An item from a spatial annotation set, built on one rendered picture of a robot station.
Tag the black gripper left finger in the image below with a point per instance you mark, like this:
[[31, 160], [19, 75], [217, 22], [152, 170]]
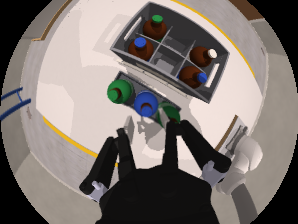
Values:
[[98, 180]]

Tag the brown bottle with green cap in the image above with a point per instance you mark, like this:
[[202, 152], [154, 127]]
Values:
[[156, 29]]

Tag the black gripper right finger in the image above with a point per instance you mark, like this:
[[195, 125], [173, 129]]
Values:
[[213, 164]]

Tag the blue-labeled bottle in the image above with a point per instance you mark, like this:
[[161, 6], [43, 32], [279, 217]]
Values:
[[144, 102]]

